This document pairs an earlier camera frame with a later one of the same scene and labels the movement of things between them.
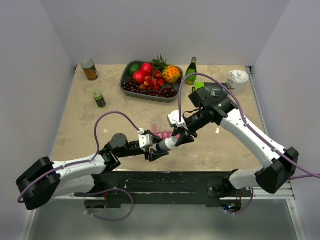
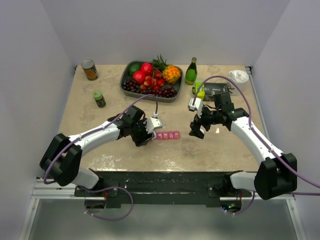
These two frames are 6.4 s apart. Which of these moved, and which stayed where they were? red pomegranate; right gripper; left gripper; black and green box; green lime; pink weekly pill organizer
Moved: right gripper; left gripper
Stayed: red pomegranate; black and green box; green lime; pink weekly pill organizer
